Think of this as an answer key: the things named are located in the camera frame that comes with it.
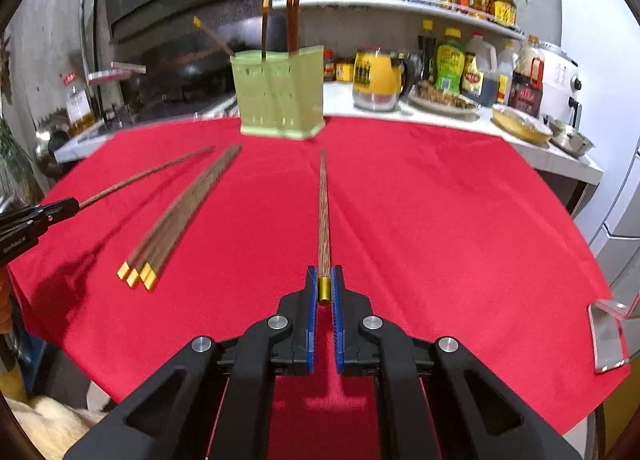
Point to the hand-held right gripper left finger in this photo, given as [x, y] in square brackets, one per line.
[312, 315]

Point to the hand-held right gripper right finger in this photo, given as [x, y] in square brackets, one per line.
[340, 315]

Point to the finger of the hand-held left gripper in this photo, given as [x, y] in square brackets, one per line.
[55, 207]
[27, 229]

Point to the green plastic chopstick holder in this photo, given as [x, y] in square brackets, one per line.
[280, 100]

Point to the person's left hand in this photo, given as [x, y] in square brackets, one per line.
[4, 302]

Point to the green leafy vegetables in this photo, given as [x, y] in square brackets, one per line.
[12, 155]

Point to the red-capped plastic oil bottle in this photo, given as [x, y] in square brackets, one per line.
[79, 107]

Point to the red tablecloth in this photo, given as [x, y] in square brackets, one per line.
[450, 240]

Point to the black gas stove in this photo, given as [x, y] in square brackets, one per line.
[190, 110]

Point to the beige fluffy towel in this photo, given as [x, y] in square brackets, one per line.
[45, 430]

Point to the yellow steel mug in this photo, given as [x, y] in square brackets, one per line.
[377, 80]

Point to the plate of food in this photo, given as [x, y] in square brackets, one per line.
[442, 100]

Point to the yellow-label jar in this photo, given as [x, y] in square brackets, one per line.
[344, 71]

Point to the red-lidded dark sauce jar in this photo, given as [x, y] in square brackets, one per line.
[329, 67]

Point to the yellow-rimmed glass dish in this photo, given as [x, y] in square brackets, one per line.
[520, 125]

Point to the green bottle yellow cap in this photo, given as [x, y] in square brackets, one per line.
[450, 65]

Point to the slim dark soy bottle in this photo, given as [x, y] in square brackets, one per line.
[426, 52]

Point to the dark vinegar jug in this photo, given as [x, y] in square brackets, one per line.
[477, 70]

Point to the steel bowl with food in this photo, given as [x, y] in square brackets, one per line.
[570, 140]

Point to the white plastic jug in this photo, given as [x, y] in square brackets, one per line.
[506, 72]

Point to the white rice cooker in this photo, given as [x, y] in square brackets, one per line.
[562, 85]

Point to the white refrigerator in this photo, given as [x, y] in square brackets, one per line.
[605, 90]

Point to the white wall shelf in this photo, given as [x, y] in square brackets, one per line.
[400, 7]

